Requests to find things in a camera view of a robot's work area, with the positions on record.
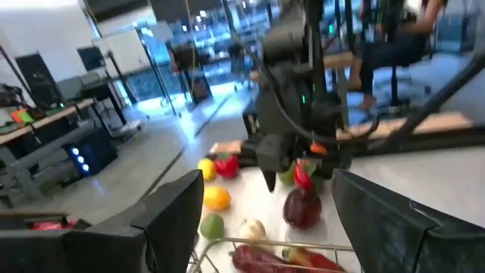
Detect large black monitor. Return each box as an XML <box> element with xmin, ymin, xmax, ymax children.
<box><xmin>14</xmin><ymin>52</ymin><xmax>64</xmax><ymax>109</ymax></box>

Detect small black monitor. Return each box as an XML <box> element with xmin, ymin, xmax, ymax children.
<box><xmin>77</xmin><ymin>45</ymin><xmax>104</xmax><ymax>72</ymax></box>

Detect white whiteboard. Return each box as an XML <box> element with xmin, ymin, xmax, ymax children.
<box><xmin>92</xmin><ymin>28</ymin><xmax>152</xmax><ymax>79</ymax></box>

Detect orange-yellow lemon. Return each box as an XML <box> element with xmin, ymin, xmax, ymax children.
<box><xmin>202</xmin><ymin>185</ymin><xmax>232</xmax><ymax>212</ymax></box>

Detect person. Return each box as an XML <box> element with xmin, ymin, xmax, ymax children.
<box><xmin>346</xmin><ymin>0</ymin><xmax>448</xmax><ymax>111</ymax></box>

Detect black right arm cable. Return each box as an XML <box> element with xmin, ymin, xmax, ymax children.
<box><xmin>233</xmin><ymin>32</ymin><xmax>380</xmax><ymax>144</ymax></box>

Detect red black power station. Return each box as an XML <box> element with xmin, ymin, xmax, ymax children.
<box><xmin>28</xmin><ymin>218</ymin><xmax>79</xmax><ymax>232</ymax></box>

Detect red chili pepper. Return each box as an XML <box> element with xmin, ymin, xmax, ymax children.
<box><xmin>293</xmin><ymin>158</ymin><xmax>318</xmax><ymax>194</ymax></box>

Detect orange carrot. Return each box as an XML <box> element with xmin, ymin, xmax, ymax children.
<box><xmin>281</xmin><ymin>246</ymin><xmax>346</xmax><ymax>273</ymax></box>

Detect green lime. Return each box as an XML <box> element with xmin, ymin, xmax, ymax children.
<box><xmin>199</xmin><ymin>212</ymin><xmax>226</xmax><ymax>240</ymax></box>
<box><xmin>278</xmin><ymin>162</ymin><xmax>297</xmax><ymax>187</ymax></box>

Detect orange and green blocks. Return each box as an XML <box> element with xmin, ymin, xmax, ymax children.
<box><xmin>10</xmin><ymin>108</ymin><xmax>36</xmax><ymax>124</ymax></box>

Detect white garlic bulb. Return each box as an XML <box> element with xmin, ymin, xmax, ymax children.
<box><xmin>238</xmin><ymin>218</ymin><xmax>268</xmax><ymax>247</ymax></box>

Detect yellow lemon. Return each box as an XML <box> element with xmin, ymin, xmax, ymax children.
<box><xmin>196</xmin><ymin>158</ymin><xmax>217</xmax><ymax>182</ymax></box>

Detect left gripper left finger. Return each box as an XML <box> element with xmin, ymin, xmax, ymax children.
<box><xmin>0</xmin><ymin>169</ymin><xmax>205</xmax><ymax>273</ymax></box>

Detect dark purple round produce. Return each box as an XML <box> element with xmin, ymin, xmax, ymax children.
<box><xmin>283</xmin><ymin>188</ymin><xmax>323</xmax><ymax>230</ymax></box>

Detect red bell pepper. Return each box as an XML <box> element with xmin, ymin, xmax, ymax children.
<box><xmin>214</xmin><ymin>151</ymin><xmax>240</xmax><ymax>179</ymax></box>

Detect wooden workbench grey legs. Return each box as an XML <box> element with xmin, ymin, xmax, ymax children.
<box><xmin>0</xmin><ymin>97</ymin><xmax>95</xmax><ymax>208</ymax></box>

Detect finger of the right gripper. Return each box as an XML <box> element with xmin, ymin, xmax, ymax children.
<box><xmin>262</xmin><ymin>168</ymin><xmax>278</xmax><ymax>193</ymax></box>
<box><xmin>312</xmin><ymin>172</ymin><xmax>327</xmax><ymax>195</ymax></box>

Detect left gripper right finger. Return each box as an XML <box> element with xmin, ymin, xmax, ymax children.
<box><xmin>330</xmin><ymin>168</ymin><xmax>485</xmax><ymax>273</ymax></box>

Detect black computer blue lights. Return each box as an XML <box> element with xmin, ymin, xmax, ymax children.
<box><xmin>64</xmin><ymin>127</ymin><xmax>118</xmax><ymax>177</ymax></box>

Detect metal wire basket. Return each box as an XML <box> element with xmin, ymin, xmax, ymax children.
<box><xmin>187</xmin><ymin>237</ymin><xmax>355</xmax><ymax>273</ymax></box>

